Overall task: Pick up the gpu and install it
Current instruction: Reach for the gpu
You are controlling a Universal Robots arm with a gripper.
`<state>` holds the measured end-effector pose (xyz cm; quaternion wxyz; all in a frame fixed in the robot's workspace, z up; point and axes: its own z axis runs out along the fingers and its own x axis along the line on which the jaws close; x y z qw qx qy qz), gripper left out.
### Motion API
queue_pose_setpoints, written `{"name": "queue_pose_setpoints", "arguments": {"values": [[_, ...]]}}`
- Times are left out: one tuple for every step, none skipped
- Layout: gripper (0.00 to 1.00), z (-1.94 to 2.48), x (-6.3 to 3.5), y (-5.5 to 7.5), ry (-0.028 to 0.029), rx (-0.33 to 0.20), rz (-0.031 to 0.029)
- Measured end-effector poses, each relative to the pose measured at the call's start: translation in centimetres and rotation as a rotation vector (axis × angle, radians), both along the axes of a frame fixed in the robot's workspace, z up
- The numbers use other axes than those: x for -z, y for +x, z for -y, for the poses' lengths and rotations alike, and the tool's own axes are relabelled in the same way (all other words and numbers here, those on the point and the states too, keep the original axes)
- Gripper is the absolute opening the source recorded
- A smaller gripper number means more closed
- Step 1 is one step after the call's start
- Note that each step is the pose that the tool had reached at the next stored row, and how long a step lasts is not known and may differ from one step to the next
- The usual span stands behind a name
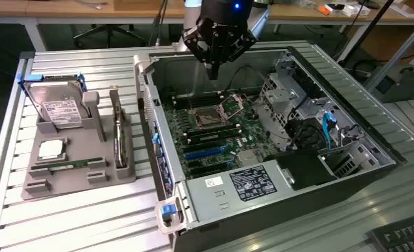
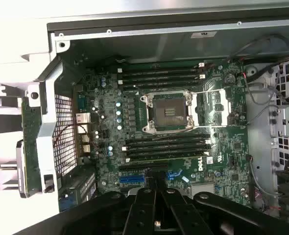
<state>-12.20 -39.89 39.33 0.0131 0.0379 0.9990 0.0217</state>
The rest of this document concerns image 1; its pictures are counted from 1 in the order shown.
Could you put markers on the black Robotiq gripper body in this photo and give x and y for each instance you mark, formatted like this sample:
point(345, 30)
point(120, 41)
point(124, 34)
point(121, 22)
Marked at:
point(225, 13)

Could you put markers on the grey equipment box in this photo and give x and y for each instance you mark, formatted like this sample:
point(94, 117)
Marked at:
point(404, 86)

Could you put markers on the metal socket cover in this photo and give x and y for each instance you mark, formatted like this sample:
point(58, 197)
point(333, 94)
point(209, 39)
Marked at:
point(233, 105)

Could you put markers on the green motherboard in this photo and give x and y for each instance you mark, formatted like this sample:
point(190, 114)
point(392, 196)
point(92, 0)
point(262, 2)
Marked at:
point(249, 131)

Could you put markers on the grey power supply unit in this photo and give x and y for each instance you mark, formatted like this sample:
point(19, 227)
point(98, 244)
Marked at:
point(210, 199)

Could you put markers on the wooden desk grey legs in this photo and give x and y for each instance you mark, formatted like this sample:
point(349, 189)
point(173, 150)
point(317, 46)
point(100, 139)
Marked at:
point(298, 13)
point(11, 10)

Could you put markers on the small orange box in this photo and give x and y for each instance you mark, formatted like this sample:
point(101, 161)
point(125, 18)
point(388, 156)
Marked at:
point(325, 10)

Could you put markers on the metal disk bay cage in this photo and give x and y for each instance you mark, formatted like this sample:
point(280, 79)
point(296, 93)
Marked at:
point(281, 97)

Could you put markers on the black graphics card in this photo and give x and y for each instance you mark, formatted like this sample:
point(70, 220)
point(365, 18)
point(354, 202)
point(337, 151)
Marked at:
point(120, 136)

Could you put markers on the CPU socket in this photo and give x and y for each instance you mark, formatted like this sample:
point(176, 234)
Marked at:
point(208, 119)

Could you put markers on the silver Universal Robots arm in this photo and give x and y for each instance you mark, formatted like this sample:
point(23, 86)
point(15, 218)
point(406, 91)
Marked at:
point(192, 15)

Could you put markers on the black office chair base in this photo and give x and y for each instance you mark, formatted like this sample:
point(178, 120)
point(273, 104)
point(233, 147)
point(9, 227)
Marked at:
point(109, 29)

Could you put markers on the black keyboard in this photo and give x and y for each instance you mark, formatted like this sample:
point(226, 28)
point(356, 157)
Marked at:
point(404, 233)

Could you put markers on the small white box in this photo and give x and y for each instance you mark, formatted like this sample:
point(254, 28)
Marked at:
point(354, 10)

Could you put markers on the black plastic air shroud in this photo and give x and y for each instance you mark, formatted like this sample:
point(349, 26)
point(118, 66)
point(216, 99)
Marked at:
point(298, 168)

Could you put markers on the grey plastic parts rack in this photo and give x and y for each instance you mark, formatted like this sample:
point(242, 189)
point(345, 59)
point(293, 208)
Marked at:
point(77, 147)

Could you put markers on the black RAM slot bank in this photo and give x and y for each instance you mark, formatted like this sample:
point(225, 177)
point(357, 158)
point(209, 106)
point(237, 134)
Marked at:
point(197, 101)
point(214, 134)

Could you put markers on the brown cardboard box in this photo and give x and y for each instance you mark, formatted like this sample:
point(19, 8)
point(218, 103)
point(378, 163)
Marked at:
point(137, 5)

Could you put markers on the black open PC case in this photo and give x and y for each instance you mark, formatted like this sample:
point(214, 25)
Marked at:
point(333, 204)

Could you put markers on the silver chipset heat sink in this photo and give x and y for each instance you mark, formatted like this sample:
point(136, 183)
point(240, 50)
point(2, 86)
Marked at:
point(249, 157)

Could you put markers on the green RAM stick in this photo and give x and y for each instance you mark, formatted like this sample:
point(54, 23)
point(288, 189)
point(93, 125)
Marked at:
point(68, 164)

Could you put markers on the hard disk in blue caddy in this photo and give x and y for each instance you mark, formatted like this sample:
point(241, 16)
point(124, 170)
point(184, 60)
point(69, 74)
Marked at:
point(58, 105)

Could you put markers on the silver CPU chip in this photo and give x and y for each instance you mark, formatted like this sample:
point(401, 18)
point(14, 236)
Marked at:
point(52, 150)

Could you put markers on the black stand pole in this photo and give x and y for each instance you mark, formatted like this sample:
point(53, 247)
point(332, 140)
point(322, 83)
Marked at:
point(370, 26)

